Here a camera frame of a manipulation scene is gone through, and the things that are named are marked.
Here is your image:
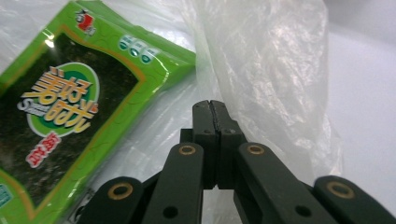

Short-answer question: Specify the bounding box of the clear plastic bag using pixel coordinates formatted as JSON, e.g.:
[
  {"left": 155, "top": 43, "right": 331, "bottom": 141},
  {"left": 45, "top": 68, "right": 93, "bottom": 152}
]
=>
[{"left": 0, "top": 0, "right": 345, "bottom": 224}]

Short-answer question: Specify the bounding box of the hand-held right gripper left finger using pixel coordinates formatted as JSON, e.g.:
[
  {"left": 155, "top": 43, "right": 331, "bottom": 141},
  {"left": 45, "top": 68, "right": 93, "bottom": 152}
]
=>
[{"left": 179, "top": 99, "right": 220, "bottom": 190}]

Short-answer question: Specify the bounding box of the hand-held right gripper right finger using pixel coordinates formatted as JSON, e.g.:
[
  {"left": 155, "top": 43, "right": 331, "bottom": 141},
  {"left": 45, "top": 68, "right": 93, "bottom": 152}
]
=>
[{"left": 210, "top": 99, "right": 248, "bottom": 190}]

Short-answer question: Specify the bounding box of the green seaweed snack packet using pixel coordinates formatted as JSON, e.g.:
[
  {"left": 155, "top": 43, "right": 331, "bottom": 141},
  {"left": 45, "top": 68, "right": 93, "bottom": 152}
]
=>
[{"left": 0, "top": 0, "right": 198, "bottom": 224}]

